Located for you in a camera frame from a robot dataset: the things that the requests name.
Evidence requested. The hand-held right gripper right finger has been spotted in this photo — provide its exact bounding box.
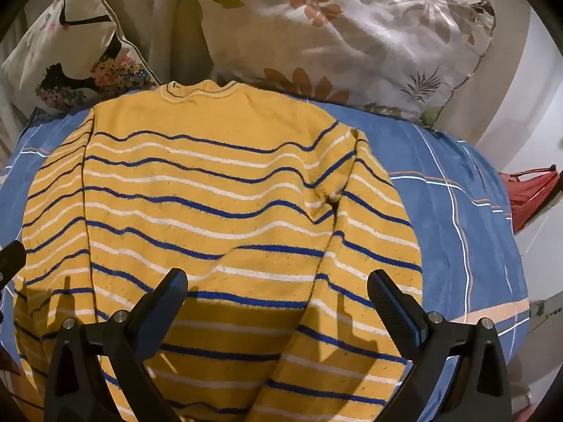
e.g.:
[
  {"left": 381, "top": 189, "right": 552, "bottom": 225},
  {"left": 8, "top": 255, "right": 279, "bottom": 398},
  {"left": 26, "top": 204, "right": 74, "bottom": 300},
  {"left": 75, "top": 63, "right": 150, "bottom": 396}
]
[{"left": 367, "top": 269, "right": 513, "bottom": 422}]

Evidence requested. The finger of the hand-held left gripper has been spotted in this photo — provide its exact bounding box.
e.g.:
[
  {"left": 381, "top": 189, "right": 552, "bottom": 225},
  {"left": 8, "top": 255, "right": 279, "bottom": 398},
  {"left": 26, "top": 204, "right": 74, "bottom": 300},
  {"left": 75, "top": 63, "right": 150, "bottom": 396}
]
[{"left": 0, "top": 239, "right": 27, "bottom": 292}]

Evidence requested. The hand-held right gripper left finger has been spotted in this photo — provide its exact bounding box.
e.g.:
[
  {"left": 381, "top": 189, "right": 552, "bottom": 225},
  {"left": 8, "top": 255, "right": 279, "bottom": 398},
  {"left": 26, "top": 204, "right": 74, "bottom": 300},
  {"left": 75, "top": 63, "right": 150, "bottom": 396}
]
[{"left": 44, "top": 268, "right": 190, "bottom": 422}]

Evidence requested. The yellow striped knit sweater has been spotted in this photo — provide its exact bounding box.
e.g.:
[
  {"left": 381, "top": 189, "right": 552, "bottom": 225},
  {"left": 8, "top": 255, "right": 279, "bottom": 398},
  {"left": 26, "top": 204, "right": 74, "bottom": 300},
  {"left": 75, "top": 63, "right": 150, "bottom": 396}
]
[{"left": 12, "top": 79, "right": 424, "bottom": 422}]

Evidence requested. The blue checked blanket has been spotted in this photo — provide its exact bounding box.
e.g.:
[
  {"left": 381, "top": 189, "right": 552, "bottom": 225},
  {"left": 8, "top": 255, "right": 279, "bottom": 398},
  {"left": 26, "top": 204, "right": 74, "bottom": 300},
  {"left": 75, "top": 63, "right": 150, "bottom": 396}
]
[{"left": 0, "top": 97, "right": 529, "bottom": 422}]

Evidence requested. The red cloth bag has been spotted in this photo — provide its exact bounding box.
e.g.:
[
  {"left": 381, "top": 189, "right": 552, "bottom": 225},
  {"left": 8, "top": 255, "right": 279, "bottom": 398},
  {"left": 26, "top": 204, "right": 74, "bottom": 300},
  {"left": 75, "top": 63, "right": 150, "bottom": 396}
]
[{"left": 499, "top": 164, "right": 563, "bottom": 235}]

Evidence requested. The figure print cushion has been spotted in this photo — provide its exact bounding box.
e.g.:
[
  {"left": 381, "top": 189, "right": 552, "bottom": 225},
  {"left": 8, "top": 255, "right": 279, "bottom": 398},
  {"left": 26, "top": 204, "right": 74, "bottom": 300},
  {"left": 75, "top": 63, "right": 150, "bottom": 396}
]
[{"left": 0, "top": 0, "right": 163, "bottom": 114}]

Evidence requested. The beige padded headboard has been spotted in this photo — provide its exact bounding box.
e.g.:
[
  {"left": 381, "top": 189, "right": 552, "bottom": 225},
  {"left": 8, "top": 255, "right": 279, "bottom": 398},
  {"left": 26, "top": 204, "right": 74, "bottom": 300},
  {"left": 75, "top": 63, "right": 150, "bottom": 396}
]
[{"left": 24, "top": 0, "right": 520, "bottom": 141}]

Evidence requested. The leaf print pillow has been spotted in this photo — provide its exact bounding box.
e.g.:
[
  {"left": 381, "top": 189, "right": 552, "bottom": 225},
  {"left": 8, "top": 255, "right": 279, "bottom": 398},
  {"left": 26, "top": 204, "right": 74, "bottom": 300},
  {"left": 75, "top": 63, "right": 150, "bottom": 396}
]
[{"left": 181, "top": 0, "right": 497, "bottom": 129}]

